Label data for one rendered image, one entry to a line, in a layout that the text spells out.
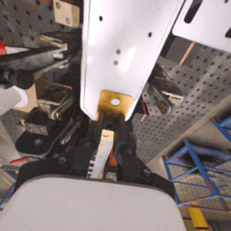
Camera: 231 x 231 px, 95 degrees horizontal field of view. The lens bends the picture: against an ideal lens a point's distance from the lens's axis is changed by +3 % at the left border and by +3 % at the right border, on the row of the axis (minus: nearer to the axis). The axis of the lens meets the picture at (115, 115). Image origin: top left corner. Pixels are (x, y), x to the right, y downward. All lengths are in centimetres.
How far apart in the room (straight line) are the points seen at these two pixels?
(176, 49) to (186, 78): 42
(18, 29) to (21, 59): 59
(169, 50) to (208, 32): 9
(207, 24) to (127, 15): 20
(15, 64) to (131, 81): 29
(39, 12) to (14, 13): 12
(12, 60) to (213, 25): 43
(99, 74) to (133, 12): 18
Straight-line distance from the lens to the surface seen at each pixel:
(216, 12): 42
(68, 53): 36
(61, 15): 31
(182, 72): 78
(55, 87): 48
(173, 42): 40
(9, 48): 32
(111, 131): 15
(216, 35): 43
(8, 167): 73
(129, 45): 36
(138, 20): 35
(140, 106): 52
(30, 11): 77
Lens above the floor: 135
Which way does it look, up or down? 49 degrees down
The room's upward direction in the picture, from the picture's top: 177 degrees counter-clockwise
